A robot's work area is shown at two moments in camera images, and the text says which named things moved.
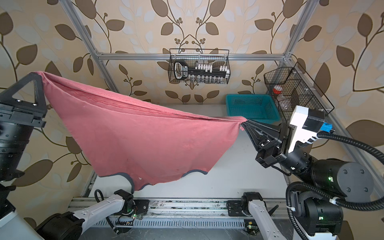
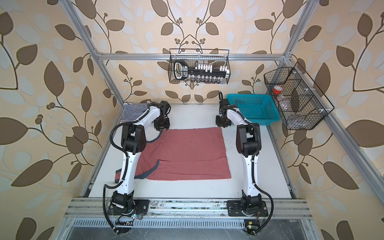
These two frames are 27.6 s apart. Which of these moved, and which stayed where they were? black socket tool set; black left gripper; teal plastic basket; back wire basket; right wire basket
Moved: black left gripper
Stayed: black socket tool set; teal plastic basket; right wire basket; back wire basket
